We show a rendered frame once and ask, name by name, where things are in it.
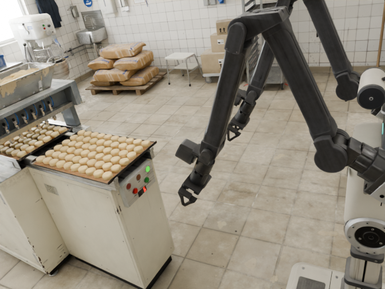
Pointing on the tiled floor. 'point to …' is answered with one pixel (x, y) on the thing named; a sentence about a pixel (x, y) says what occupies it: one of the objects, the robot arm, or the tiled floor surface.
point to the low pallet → (127, 86)
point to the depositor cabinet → (30, 218)
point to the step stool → (183, 63)
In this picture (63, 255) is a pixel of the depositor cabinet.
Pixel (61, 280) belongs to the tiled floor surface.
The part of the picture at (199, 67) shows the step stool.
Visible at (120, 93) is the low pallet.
